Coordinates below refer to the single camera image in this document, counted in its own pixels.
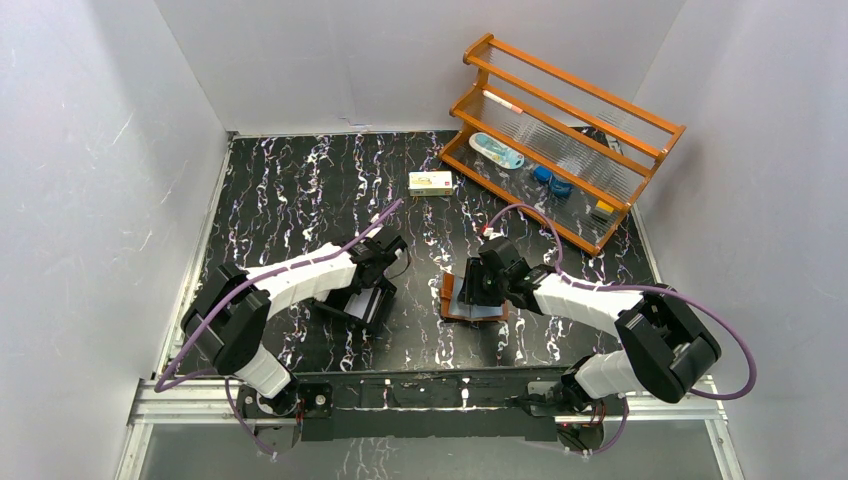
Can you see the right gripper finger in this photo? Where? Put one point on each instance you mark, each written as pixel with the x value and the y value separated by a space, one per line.
pixel 484 300
pixel 470 285

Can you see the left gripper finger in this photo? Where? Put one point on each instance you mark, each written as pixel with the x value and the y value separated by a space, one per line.
pixel 348 300
pixel 387 290

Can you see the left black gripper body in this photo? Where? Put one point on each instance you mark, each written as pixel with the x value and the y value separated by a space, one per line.
pixel 370 291

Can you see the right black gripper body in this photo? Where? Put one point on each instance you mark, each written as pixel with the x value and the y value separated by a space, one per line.
pixel 492 284

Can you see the brown leather card holder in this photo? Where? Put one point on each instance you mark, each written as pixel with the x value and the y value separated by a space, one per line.
pixel 452 308

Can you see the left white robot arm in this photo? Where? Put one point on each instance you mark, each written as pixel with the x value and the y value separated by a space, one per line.
pixel 230 313

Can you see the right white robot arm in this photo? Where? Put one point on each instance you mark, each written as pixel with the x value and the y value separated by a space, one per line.
pixel 665 348

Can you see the black card tray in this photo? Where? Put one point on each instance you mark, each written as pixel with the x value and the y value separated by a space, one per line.
pixel 323 311

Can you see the small yellow white box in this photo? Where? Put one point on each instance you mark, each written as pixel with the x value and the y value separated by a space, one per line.
pixel 430 183

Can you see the blue round cap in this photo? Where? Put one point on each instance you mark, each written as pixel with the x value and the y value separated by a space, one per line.
pixel 542 174
pixel 560 188

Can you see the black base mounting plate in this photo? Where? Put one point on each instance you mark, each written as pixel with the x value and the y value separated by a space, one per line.
pixel 458 403

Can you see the light blue packaged item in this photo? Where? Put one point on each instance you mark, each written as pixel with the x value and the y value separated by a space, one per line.
pixel 496 151

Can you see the yellow black small block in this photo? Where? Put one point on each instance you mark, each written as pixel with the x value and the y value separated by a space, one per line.
pixel 602 211

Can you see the orange wooden shelf rack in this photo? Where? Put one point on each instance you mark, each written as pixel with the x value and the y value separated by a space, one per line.
pixel 608 148

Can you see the white pink marker pen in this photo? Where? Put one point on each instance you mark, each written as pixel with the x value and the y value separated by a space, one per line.
pixel 502 102

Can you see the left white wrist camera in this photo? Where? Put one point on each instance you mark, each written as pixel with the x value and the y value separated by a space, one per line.
pixel 383 234

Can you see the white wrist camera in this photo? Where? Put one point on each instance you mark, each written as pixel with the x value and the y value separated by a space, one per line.
pixel 383 234
pixel 488 233

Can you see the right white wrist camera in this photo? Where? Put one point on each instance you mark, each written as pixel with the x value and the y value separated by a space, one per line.
pixel 488 233

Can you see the aluminium frame rail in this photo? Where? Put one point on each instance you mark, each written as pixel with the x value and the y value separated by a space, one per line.
pixel 204 402

